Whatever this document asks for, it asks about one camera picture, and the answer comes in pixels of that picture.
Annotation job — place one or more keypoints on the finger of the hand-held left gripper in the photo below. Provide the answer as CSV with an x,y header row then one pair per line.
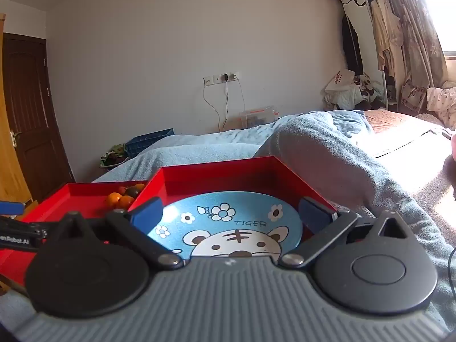
x,y
10,208

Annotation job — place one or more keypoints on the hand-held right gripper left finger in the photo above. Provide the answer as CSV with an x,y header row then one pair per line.
x,y
146,214

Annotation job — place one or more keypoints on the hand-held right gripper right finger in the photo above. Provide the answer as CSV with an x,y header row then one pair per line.
x,y
314,214

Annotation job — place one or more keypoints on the orange mandarin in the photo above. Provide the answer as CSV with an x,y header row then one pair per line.
x,y
125,202
114,200

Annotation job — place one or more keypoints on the red round fruit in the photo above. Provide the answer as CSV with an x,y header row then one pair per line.
x,y
122,189

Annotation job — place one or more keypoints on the red tray holding fruit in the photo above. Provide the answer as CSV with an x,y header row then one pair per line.
x,y
67,203

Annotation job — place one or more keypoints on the blue tiger print plate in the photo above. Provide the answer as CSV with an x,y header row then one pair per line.
x,y
228,221

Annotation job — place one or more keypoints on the red tray holding plate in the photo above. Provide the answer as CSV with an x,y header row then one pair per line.
x,y
221,178

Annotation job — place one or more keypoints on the large dark tomato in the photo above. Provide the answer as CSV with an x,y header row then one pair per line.
x,y
133,191

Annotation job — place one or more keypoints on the yellow orange tomato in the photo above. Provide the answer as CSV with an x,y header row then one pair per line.
x,y
139,186

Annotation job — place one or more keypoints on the grey blue blanket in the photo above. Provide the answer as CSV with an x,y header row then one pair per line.
x,y
313,149

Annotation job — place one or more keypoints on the white laundry basket with clothes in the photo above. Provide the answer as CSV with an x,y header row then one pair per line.
x,y
112,156

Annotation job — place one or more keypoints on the blue plastic crate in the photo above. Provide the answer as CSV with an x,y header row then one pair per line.
x,y
148,142

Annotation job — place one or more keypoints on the dark brown door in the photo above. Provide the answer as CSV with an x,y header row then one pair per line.
x,y
32,114

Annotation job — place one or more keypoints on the clear plastic storage box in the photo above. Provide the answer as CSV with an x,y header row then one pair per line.
x,y
258,117

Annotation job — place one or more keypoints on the brown bed sheet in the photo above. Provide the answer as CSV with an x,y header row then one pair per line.
x,y
399,128

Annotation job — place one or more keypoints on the pile of clothes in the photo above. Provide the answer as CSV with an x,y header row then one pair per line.
x,y
351,96

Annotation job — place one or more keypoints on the white shopping bag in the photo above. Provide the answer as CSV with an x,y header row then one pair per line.
x,y
338,79

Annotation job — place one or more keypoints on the white clothes rack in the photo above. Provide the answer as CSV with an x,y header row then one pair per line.
x,y
384,89

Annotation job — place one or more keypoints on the floral pillow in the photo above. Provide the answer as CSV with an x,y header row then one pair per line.
x,y
441,101

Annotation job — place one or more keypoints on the black hanging garment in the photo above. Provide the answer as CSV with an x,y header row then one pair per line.
x,y
352,48

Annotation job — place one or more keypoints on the beige hanging garments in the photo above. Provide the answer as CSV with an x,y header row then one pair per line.
x,y
386,32

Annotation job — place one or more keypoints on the floral curtain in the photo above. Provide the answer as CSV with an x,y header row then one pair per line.
x,y
416,42

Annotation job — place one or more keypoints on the white wall outlet strip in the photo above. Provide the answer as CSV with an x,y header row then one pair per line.
x,y
215,78

